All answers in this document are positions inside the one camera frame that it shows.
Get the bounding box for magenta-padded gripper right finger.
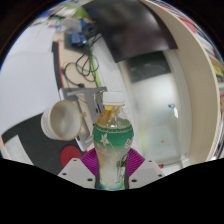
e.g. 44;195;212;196
126;148;165;190

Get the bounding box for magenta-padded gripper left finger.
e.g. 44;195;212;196
57;148;100;190

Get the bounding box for green-labelled clear drink bottle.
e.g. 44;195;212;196
92;91;135;192

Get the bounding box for flat round red coaster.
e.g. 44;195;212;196
59;145;83;168

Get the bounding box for black red-edged desk mat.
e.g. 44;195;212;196
1;41;94;176

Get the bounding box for white patterned paper cup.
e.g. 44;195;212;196
40;99;84;142

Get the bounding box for grey sheet on mat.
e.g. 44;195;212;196
3;134;34;166

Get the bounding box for grey metal laptop stand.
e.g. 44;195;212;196
58;86;108;153

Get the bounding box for white paper sheets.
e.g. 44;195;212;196
0;24;63;134

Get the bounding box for small blue device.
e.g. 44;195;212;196
68;32;88;48

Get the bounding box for black computer monitor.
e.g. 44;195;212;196
81;0;179;64

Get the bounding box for tangled black cables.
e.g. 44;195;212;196
63;33;101;89

